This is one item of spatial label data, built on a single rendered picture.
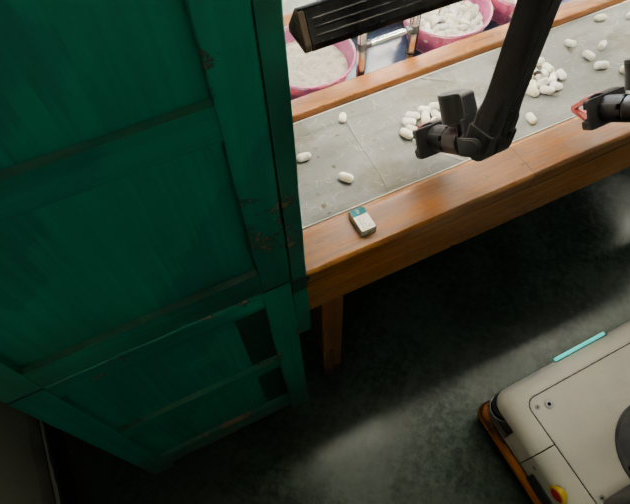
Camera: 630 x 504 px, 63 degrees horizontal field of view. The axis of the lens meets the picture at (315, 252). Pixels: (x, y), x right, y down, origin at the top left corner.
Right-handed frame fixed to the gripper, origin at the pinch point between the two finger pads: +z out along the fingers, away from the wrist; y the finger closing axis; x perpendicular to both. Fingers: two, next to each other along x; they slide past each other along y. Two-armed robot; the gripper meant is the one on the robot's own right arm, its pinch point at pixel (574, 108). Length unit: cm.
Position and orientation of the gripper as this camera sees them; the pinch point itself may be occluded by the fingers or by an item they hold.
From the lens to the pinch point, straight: 136.6
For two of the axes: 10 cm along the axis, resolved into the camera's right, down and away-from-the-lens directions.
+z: -3.1, -2.5, 9.2
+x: 3.0, 8.9, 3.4
